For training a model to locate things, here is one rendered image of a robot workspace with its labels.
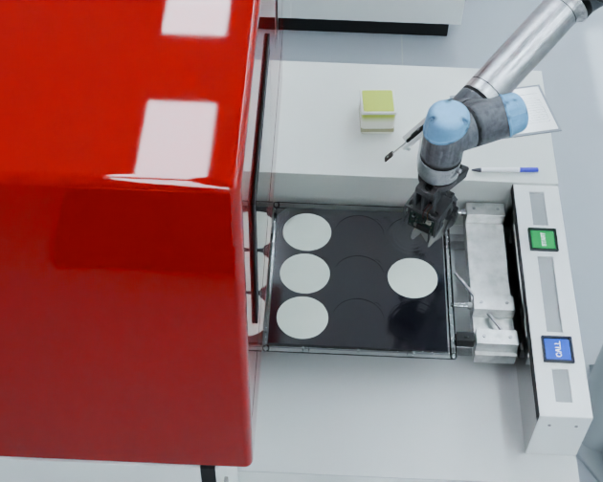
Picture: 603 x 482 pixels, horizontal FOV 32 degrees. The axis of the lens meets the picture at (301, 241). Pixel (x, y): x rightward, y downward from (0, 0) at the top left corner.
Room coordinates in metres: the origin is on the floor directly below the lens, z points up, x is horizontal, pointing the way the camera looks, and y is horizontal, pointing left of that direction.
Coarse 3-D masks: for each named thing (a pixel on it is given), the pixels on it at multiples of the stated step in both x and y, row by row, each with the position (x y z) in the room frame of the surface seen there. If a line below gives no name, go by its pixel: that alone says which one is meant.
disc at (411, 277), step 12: (396, 264) 1.32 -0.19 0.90; (408, 264) 1.32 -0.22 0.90; (420, 264) 1.32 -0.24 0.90; (396, 276) 1.29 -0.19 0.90; (408, 276) 1.29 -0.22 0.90; (420, 276) 1.29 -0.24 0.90; (432, 276) 1.29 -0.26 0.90; (396, 288) 1.26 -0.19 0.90; (408, 288) 1.26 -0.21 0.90; (420, 288) 1.26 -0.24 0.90; (432, 288) 1.26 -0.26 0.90
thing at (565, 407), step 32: (544, 192) 1.47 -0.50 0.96; (544, 224) 1.39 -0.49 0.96; (544, 256) 1.30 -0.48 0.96; (544, 288) 1.22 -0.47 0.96; (544, 320) 1.14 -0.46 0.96; (576, 320) 1.15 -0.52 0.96; (576, 352) 1.08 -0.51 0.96; (544, 384) 1.00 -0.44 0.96; (576, 384) 1.01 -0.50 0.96; (544, 416) 0.94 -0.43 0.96; (576, 416) 0.94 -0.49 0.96; (544, 448) 0.94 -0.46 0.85; (576, 448) 0.94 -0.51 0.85
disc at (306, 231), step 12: (300, 216) 1.44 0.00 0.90; (312, 216) 1.44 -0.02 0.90; (288, 228) 1.41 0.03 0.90; (300, 228) 1.41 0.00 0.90; (312, 228) 1.41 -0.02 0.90; (324, 228) 1.41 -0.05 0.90; (288, 240) 1.37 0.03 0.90; (300, 240) 1.37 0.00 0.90; (312, 240) 1.37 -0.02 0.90; (324, 240) 1.38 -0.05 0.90
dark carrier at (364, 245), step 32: (352, 224) 1.42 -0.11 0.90; (384, 224) 1.42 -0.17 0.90; (288, 256) 1.33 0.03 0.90; (320, 256) 1.33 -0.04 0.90; (352, 256) 1.33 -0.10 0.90; (384, 256) 1.34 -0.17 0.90; (416, 256) 1.34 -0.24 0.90; (352, 288) 1.25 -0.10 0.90; (384, 288) 1.26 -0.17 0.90; (352, 320) 1.18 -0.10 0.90; (384, 320) 1.18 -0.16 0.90; (416, 320) 1.18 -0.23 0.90
